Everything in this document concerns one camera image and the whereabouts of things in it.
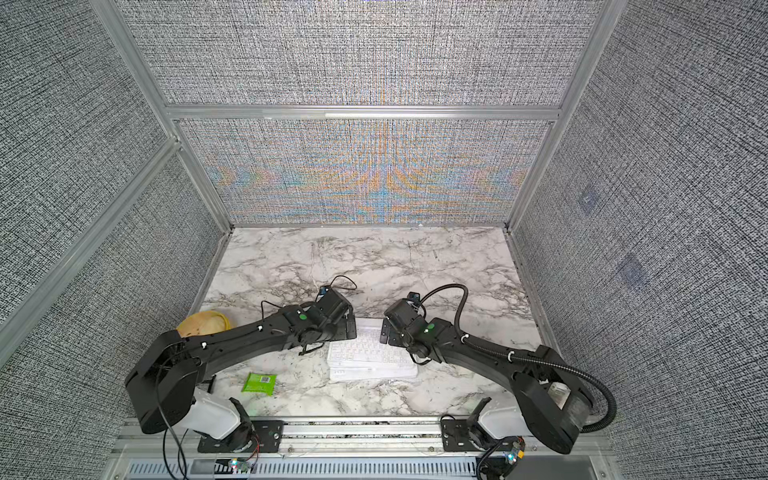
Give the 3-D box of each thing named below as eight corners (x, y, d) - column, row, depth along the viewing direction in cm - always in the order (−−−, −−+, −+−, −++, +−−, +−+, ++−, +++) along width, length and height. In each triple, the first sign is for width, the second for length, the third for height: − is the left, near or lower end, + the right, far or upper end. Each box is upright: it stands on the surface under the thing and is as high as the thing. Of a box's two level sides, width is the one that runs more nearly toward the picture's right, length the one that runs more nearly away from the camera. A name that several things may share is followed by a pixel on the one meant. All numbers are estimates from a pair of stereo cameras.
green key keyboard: (329, 380, 84) (327, 375, 81) (330, 364, 87) (329, 359, 84) (416, 380, 84) (417, 375, 81) (415, 365, 87) (416, 360, 84)
